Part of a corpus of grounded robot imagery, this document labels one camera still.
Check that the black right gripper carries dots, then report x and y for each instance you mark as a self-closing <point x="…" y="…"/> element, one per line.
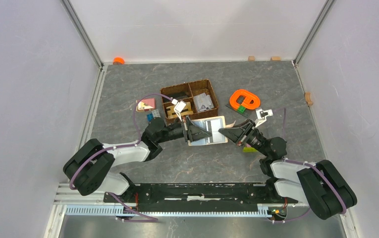
<point x="240" y="133"/>

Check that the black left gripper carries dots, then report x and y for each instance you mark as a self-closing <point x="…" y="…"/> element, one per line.
<point x="194" y="131"/>

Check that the beige leather card holder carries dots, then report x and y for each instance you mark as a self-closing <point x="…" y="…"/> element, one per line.
<point x="200" y="123"/>

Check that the white magnetic stripe card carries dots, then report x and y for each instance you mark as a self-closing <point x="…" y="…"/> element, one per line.
<point x="213" y="126"/>

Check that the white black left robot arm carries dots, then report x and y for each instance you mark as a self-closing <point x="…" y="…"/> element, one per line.
<point x="88" y="169"/>

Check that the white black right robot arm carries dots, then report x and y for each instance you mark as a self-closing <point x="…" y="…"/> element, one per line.
<point x="318" y="185"/>

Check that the yellow cards in basket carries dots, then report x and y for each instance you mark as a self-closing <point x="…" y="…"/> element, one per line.
<point x="171" y="112"/>

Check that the silver cards in basket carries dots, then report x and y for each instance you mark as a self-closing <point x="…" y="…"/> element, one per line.
<point x="203" y="102"/>

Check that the black cards in basket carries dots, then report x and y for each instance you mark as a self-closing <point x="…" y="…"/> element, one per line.
<point x="178" y="95"/>

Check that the playing card box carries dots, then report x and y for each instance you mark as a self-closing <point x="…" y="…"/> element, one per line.
<point x="146" y="105"/>

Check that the lime green toy brick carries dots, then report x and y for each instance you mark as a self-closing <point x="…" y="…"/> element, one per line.
<point x="249" y="150"/>

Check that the brown woven divided basket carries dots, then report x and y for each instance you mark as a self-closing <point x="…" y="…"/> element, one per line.
<point x="195" y="88"/>

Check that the grey toy brick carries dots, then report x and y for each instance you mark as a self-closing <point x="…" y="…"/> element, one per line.
<point x="156" y="113"/>

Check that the blue toy brick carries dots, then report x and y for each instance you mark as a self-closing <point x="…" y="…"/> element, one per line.
<point x="150" y="117"/>

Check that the curved wooden piece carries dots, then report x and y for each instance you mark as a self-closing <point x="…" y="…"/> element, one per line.
<point x="308" y="99"/>

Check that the orange round cap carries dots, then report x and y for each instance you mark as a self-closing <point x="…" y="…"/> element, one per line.
<point x="118" y="61"/>

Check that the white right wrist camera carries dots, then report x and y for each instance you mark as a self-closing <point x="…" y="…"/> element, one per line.
<point x="262" y="116"/>

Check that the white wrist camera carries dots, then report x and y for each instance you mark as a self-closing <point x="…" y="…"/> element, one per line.
<point x="178" y="107"/>
<point x="262" y="116"/>

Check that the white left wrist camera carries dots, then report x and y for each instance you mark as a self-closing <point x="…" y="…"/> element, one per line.
<point x="178" y="107"/>

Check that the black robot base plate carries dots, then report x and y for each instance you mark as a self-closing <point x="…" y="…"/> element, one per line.
<point x="201" y="197"/>

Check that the aluminium frame rail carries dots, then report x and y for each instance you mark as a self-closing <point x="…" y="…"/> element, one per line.
<point x="100" y="202"/>

